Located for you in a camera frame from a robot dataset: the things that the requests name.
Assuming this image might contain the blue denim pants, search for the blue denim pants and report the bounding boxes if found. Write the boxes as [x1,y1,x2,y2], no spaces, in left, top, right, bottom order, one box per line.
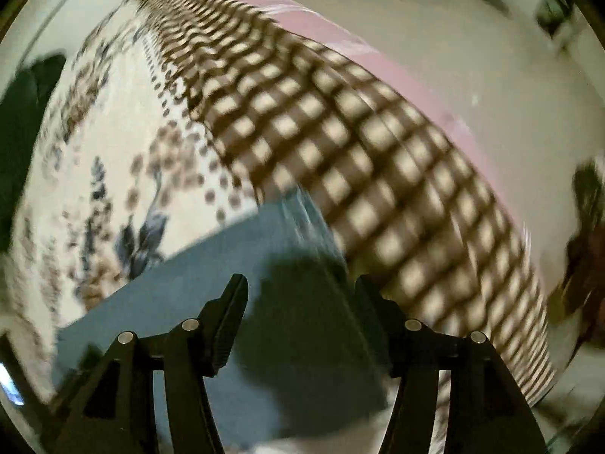
[51,191,389,453]

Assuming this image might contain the brown checkered bedsheet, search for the brown checkered bedsheet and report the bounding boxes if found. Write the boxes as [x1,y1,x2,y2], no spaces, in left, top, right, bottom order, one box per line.
[135,0,555,403]

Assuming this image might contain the white floral blanket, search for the white floral blanket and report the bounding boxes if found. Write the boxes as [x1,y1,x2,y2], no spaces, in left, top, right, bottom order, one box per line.
[4,0,275,400]

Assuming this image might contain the pink mattress cover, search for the pink mattress cover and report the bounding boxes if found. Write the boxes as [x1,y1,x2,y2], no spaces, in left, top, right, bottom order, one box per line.
[183,0,503,190]

